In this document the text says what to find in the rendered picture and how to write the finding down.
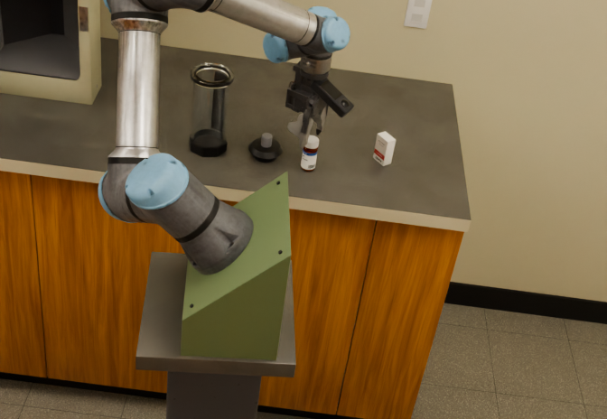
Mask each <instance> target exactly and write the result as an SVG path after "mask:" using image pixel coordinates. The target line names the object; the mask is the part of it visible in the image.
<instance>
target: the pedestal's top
mask: <svg viewBox="0 0 607 419"><path fill-rule="evenodd" d="M187 265H188V257H187V256H186V255H185V254H181V253H166V252H152V254H151V259H150V265H149V272H148V277H147V284H146V289H145V301H144V307H143V313H142V319H141V325H140V331H139V337H138V343H137V349H136V355H135V369H137V370H155V371H173V372H192V373H210V374H228V375H246V376H265V377H294V372H295V366H296V358H295V335H294V291H293V268H292V260H291V261H290V267H289V274H288V280H287V287H286V294H285V306H284V312H283V319H282V325H281V331H280V339H279V345H278V351H277V358H276V360H266V359H248V358H212V357H194V356H181V341H182V313H183V303H184V294H185V285H186V275H187Z"/></svg>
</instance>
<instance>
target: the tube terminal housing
mask: <svg viewBox="0 0 607 419"><path fill-rule="evenodd" d="M79 6H82V7H87V8H88V25H89V31H88V32H82V31H80V30H79V64H80V76H79V79H78V80H69V79H56V78H49V77H43V76H35V75H29V74H22V73H15V72H8V71H1V70H0V93H5V94H12V95H19V96H26V97H33V98H46V99H52V100H59V101H66V102H73V103H80V104H87V105H92V104H93V102H94V100H95V98H96V96H97V94H98V92H99V90H100V88H101V86H102V82H101V41H100V0H78V17H79Z"/></svg>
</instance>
